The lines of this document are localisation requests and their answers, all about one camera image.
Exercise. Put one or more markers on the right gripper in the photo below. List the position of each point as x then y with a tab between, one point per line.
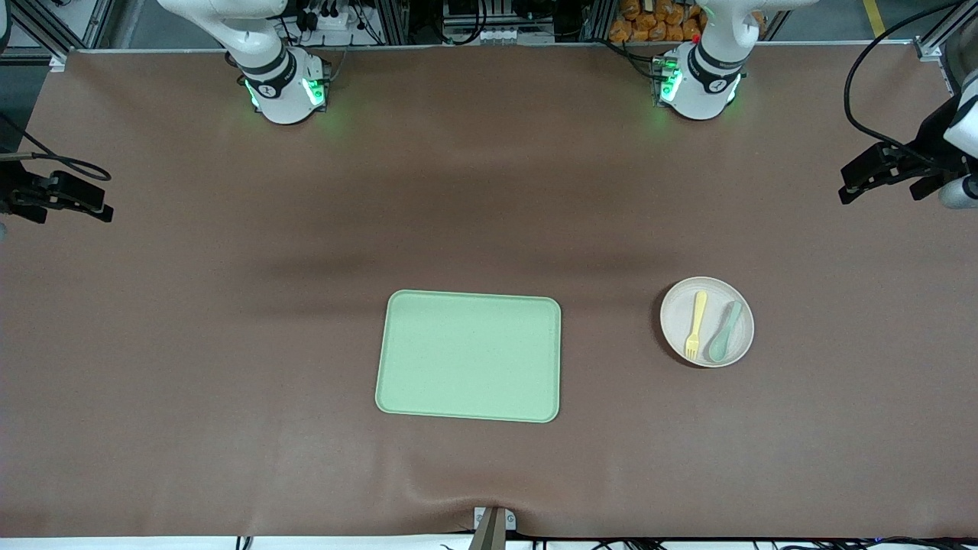
15	192

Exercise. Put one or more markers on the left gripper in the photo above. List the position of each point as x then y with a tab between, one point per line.
927	150

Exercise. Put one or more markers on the round beige plate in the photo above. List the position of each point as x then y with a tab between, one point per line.
676	317

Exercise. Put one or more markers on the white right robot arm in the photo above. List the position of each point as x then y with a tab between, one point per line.
284	84

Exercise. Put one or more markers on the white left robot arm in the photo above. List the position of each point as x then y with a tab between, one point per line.
707	84

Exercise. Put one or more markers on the yellow plastic fork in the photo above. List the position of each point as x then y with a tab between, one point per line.
697	317

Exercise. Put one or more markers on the brown table mat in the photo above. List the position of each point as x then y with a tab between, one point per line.
229	344

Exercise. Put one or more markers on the pale green plastic spoon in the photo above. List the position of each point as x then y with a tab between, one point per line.
720	345

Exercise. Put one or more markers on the pile of orange packets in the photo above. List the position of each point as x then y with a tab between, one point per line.
649	23

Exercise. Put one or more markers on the white power strip with plugs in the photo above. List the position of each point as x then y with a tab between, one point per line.
332	19

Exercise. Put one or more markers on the light green rectangular tray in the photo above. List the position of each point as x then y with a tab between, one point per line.
467	355

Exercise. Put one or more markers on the white multi-socket strip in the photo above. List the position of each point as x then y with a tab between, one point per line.
481	35

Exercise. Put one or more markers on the aluminium frame profile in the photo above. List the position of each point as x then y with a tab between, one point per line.
46	34
943	34

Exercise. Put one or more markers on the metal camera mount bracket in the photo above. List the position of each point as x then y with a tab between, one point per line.
494	527

